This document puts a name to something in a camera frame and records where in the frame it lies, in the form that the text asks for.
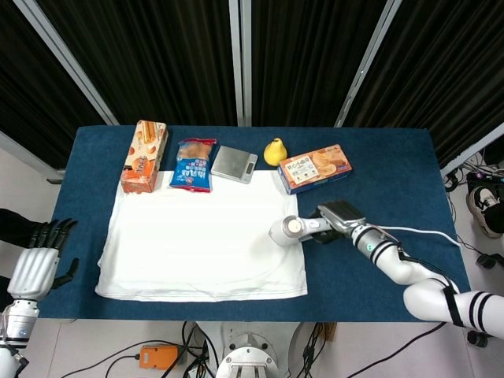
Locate orange power box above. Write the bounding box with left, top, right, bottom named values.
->
left=139, top=344, right=180, bottom=371

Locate white folded cloth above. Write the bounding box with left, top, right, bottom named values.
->
left=94, top=169, right=309, bottom=303

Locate thin white cable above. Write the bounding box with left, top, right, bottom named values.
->
left=369, top=226, right=464, bottom=249

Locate blue snack bag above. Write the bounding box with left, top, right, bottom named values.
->
left=169, top=137, right=217, bottom=194

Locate dark trouser leg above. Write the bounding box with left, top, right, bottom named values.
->
left=0, top=208, right=52, bottom=251

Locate tall orange biscuit box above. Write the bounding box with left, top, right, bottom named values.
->
left=120, top=120, right=169, bottom=195

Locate black floor cable bundle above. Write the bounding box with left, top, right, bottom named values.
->
left=444, top=149, right=504, bottom=194

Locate white silver robot base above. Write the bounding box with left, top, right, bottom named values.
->
left=195, top=321, right=304, bottom=378

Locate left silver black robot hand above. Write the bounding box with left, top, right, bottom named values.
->
left=6, top=218, right=80, bottom=302

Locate white handheld steamer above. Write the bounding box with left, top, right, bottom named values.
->
left=269, top=215, right=335, bottom=249

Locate dark blue table cover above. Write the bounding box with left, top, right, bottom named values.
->
left=37, top=124, right=473, bottom=323

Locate black pleated curtain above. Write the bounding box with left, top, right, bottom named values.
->
left=37, top=0, right=239, bottom=127
left=346, top=0, right=504, bottom=169
left=250, top=0, right=389, bottom=128
left=0, top=0, right=106, bottom=170

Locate flat orange blue cookie box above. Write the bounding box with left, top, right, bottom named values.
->
left=276, top=143, right=354, bottom=196

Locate aluminium frame post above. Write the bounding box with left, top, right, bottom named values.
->
left=440, top=121, right=504, bottom=178
left=228, top=0, right=253, bottom=127
left=334, top=0, right=403, bottom=128
left=0, top=129, right=66, bottom=182
left=11, top=0, right=120, bottom=126

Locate silver kitchen scale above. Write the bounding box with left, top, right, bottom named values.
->
left=210, top=145, right=259, bottom=185

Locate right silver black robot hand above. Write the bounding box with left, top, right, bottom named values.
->
left=309, top=199, right=367, bottom=243

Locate black white sneaker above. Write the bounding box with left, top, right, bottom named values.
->
left=466, top=185, right=504, bottom=239

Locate yellow pear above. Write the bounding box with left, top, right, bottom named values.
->
left=263, top=137, right=289, bottom=168

